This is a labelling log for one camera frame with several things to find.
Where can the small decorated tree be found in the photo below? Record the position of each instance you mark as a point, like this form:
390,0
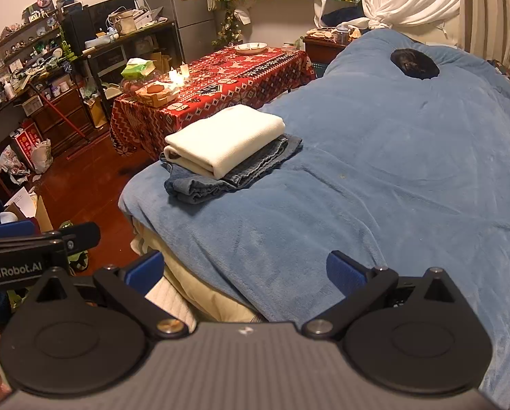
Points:
231,27

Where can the cream knit sweater vest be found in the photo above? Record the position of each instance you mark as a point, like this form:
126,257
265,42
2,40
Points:
229,136

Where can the white quilted pad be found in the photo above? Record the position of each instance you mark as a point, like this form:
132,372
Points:
173,303

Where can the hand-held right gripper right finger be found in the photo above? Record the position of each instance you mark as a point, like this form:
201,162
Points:
344,271

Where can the white plate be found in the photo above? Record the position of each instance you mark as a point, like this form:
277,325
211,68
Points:
250,48

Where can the small black cloth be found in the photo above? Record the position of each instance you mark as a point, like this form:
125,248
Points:
415,64

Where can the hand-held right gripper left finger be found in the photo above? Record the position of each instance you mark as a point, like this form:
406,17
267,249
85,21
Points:
146,269

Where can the cluttered wooden shelf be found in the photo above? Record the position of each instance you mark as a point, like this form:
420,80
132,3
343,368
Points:
62,111

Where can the dark patterned cloth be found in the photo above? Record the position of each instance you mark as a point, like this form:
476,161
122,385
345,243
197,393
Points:
509,77

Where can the green tissue pack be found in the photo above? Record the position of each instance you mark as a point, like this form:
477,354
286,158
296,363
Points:
137,68

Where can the cardboard box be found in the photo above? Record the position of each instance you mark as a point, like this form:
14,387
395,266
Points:
41,213

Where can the red patterned tablecloth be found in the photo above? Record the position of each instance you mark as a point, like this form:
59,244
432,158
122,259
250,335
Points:
237,77

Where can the bread basket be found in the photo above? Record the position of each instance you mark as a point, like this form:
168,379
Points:
154,94

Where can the red box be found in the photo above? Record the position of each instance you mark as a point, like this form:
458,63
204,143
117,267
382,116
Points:
26,143

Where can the cream bed mattress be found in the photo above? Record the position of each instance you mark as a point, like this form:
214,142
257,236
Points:
203,290

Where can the folded blue jeans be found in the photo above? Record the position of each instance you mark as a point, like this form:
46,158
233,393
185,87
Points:
259,158

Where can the white plastic bag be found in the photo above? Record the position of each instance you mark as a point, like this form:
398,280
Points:
41,156

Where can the black storage shelf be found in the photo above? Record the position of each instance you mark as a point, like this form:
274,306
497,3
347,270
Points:
109,57

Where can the blue fleece blanket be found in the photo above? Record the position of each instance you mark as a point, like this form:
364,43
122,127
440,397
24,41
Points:
366,171

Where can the lit candle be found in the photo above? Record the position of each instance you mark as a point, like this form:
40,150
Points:
180,74

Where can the dark wooden nightstand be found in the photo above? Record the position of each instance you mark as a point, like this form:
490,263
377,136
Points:
319,51

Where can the grey refrigerator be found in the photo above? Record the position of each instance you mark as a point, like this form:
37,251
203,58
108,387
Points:
186,21

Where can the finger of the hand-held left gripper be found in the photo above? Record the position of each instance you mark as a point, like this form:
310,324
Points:
11,229
84,239

